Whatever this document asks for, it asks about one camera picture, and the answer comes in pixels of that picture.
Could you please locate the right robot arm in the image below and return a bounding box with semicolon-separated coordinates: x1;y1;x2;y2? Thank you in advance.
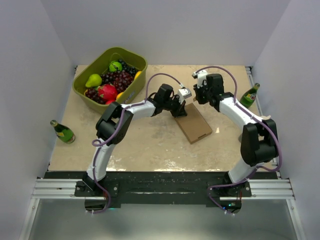
192;70;279;197

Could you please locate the green glass bottle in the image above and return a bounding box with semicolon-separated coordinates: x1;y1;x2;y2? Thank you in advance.
239;83;260;109
50;120;76;144

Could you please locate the brown cardboard express box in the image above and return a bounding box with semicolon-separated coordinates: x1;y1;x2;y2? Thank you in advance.
175;103;213;144

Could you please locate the yellow fruit at basket edge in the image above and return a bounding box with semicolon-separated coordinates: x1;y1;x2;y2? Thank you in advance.
134;71;142;80

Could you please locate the green apple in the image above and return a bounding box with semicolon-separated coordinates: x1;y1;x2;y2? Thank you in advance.
108;61;123;72

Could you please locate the olive green plastic basket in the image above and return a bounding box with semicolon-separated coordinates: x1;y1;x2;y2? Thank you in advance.
72;47;148;114

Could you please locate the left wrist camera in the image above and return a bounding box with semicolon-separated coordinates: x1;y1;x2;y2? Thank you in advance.
177;87;192;104

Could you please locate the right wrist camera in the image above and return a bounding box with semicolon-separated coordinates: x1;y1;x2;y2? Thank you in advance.
192;70;208;89

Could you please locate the red dragon fruit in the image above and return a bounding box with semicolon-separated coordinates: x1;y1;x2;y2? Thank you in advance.
97;84;118;102

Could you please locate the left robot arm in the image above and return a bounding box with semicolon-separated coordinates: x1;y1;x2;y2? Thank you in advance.
82;83;192;196

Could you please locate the dark blue grape bunch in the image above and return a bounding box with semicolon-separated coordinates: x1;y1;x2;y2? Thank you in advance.
118;58;138;77

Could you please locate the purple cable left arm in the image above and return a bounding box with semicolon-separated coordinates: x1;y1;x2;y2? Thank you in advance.
84;72;183;215

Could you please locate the green glass bottle right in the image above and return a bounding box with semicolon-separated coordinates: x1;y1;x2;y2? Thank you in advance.
239;83;260;109

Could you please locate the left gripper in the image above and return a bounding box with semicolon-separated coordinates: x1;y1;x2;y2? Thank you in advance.
163;95;187;119

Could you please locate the small dark grape bunch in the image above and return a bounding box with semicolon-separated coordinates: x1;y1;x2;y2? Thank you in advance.
84;87;106;105

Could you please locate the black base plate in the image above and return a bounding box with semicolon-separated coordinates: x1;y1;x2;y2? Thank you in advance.
67;171;252;210

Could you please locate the green glass bottle left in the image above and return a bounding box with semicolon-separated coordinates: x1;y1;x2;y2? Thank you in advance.
50;120;76;144

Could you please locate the green pear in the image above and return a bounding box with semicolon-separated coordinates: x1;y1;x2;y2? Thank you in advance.
85;73;102;88

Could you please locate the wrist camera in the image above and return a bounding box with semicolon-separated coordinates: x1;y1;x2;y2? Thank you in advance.
177;87;192;104
192;70;208;89

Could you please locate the red grape bunch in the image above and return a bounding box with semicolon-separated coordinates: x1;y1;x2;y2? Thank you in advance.
100;70;134;93

